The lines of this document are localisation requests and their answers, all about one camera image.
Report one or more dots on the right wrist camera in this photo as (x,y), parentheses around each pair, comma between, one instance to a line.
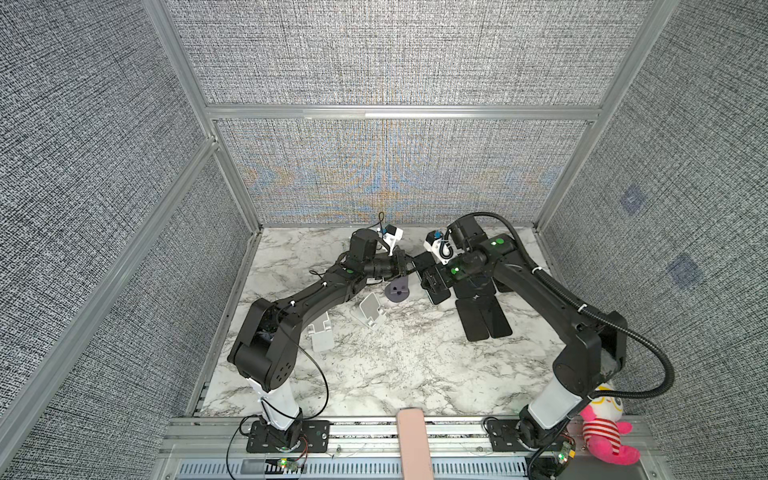
(460,236)

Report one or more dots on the black phone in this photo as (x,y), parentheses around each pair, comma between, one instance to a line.
(431,280)
(476,286)
(494,318)
(471,315)

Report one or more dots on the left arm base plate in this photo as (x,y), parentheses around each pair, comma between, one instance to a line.
(308,436)

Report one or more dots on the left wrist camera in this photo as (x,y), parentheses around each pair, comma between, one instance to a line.
(365,242)

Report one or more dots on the purple round phone stand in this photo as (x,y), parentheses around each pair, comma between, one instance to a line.
(398,290)

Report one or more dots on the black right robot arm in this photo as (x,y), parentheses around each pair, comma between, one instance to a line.
(594,345)

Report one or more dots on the pink bar front centre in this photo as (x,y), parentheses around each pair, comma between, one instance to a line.
(413,445)

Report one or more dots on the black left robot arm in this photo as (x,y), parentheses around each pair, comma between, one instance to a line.
(267,345)

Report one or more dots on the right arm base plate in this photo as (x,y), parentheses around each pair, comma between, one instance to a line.
(503,435)

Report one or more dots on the white front phone stand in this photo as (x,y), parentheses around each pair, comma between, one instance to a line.
(369,312)

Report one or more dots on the pink plush toy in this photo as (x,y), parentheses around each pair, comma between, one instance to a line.
(602,430)

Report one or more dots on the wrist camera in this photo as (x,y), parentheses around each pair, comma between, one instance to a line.
(365,242)
(460,236)

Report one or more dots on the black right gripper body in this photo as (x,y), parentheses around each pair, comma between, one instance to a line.
(458,268)

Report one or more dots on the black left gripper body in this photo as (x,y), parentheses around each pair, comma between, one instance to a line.
(385,268)

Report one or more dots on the aluminium front rail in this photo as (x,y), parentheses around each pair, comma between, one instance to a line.
(367,447)

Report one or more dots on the white folding phone stand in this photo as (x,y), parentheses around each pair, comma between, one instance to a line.
(321,334)

